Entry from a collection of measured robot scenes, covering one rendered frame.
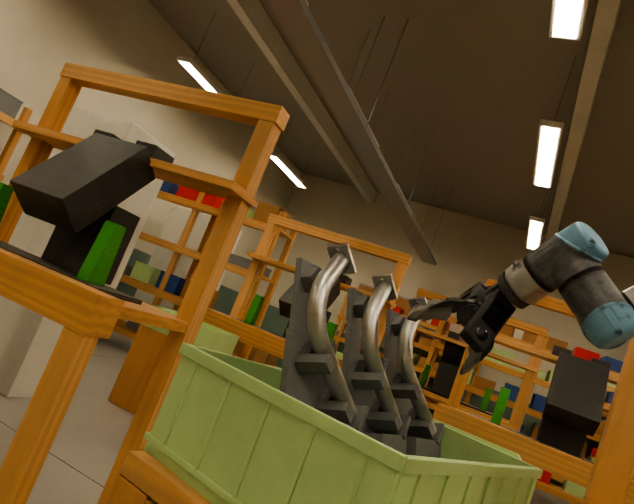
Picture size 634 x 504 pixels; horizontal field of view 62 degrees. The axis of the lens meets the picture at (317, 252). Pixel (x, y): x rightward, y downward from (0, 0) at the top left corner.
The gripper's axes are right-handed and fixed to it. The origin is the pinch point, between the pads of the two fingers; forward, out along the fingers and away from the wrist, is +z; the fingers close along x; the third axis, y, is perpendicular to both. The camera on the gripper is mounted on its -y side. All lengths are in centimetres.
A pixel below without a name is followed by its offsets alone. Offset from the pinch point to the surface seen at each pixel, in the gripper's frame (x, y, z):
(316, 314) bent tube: 21.8, -23.8, -3.7
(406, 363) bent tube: 0.0, 1.0, 7.4
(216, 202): 164, 440, 349
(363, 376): 7.1, -13.9, 5.9
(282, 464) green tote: 12.3, -44.0, 0.8
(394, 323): 6.6, 7.4, 7.0
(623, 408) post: -68, 65, 5
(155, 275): 151, 380, 453
